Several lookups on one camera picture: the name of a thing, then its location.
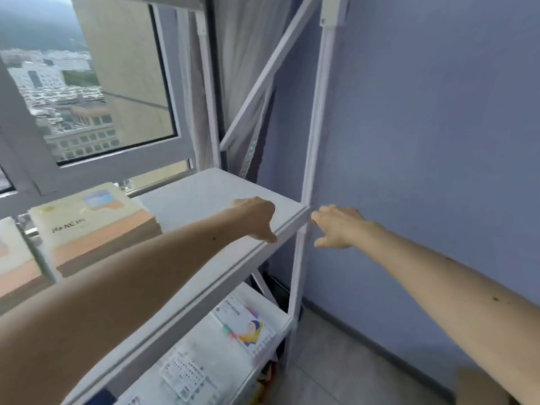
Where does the person's left hand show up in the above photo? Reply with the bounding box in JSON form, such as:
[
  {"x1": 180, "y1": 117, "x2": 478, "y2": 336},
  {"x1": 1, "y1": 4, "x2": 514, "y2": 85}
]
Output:
[{"x1": 229, "y1": 197, "x2": 278, "y2": 244}]

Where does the person's right hand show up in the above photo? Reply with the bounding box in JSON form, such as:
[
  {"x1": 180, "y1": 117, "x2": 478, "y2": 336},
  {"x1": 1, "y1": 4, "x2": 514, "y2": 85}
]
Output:
[{"x1": 311, "y1": 205, "x2": 380, "y2": 250}]

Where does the white metal shelf rack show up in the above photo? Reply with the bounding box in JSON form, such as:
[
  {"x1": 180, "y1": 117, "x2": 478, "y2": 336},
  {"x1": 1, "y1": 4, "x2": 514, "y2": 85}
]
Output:
[{"x1": 0, "y1": 0, "x2": 351, "y2": 405}]

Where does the cream orange blue-picture books stack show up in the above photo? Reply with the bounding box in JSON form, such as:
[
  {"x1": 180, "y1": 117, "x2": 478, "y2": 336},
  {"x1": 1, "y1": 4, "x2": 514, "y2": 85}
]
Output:
[{"x1": 27, "y1": 182, "x2": 164, "y2": 278}]

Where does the cream orange cover books stack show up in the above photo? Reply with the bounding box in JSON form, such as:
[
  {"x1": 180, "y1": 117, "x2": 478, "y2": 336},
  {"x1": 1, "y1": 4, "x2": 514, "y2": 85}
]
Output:
[{"x1": 0, "y1": 217, "x2": 56, "y2": 315}]

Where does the person's left forearm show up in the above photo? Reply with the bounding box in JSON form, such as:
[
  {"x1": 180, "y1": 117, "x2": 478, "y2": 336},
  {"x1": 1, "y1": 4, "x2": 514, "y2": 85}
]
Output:
[{"x1": 0, "y1": 206, "x2": 250, "y2": 405}]

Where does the person's right forearm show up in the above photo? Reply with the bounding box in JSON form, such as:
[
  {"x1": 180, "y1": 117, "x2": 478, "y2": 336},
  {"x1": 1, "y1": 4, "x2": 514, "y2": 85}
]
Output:
[{"x1": 358, "y1": 223, "x2": 540, "y2": 405}]

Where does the colourful printed booklet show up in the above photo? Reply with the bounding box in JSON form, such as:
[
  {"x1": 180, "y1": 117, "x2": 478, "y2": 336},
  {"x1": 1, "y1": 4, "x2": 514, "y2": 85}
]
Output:
[{"x1": 210, "y1": 295, "x2": 277, "y2": 359}]

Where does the grey hanging fabric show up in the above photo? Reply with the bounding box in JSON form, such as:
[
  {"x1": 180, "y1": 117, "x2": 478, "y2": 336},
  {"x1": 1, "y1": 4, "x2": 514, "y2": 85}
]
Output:
[{"x1": 177, "y1": 0, "x2": 305, "y2": 178}]

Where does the pile of red snack packets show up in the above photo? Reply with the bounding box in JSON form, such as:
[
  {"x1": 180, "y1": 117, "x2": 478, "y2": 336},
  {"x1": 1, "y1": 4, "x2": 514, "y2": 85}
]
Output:
[{"x1": 255, "y1": 364, "x2": 279, "y2": 405}]

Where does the white printed paper card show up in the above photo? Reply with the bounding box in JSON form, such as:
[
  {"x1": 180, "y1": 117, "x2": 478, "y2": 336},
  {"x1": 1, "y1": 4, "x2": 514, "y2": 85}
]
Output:
[{"x1": 160, "y1": 354, "x2": 208, "y2": 403}]

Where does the low tan office building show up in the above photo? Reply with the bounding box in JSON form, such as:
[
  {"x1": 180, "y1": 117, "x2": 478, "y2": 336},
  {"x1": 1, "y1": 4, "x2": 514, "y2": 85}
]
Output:
[{"x1": 44, "y1": 104, "x2": 122, "y2": 163}]

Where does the beige high-rise building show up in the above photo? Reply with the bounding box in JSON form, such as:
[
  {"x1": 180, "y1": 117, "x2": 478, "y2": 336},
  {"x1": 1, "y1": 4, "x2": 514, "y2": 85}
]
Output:
[{"x1": 69, "y1": 0, "x2": 177, "y2": 145}]

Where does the green mountain ridge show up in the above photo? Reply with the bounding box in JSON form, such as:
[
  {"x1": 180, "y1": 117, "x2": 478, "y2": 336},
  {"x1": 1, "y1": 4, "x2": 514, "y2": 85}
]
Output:
[{"x1": 0, "y1": 0, "x2": 87, "y2": 53}]

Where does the white window frame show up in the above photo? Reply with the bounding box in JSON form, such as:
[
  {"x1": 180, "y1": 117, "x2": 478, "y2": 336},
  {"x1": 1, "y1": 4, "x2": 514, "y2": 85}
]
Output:
[{"x1": 0, "y1": 0, "x2": 222, "y2": 215}]

